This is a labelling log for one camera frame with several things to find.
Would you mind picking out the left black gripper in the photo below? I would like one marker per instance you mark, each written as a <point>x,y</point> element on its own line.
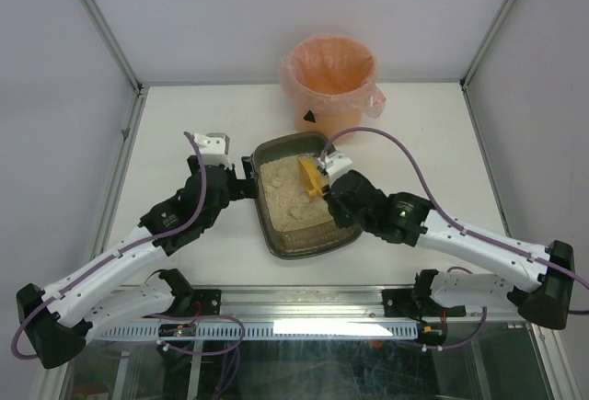
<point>234,183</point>

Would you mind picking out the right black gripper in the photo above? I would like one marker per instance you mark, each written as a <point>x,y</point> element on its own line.
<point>331,193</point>

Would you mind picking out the yellow litter scoop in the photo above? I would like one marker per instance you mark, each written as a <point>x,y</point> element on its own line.
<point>310,176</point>

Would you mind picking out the grey plastic litter box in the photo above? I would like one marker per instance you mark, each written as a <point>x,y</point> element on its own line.
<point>303,243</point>

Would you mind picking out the orange trash bin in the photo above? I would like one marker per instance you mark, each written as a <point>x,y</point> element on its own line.
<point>328,115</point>

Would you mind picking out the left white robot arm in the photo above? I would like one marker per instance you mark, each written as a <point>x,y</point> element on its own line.
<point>60,319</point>

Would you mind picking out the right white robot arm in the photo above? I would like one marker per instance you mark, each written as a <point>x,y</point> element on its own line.
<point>532,280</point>

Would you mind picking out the beige cat litter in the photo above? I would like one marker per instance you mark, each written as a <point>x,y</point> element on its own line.
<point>290,207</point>

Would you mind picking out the pink plastic bin liner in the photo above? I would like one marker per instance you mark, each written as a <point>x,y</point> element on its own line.
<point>332,74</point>

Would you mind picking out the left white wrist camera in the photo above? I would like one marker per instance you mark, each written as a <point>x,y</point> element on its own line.
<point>214,148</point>

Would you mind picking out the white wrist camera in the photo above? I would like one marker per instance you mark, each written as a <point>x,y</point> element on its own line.
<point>214,148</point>
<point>335,165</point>

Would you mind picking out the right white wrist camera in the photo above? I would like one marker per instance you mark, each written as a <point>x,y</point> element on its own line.
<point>335,165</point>

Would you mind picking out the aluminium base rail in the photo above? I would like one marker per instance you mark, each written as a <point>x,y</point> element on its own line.
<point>257,303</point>

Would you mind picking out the white slotted cable duct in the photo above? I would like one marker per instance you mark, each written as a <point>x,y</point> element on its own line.
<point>285,329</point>

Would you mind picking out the left aluminium frame post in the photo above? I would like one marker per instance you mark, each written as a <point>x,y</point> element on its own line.
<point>113,46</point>

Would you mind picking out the aluminium frame post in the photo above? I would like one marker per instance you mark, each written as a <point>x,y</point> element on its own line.
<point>113,46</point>
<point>488,39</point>

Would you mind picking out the right aluminium frame post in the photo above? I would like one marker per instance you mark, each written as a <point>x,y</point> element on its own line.
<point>488,39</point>

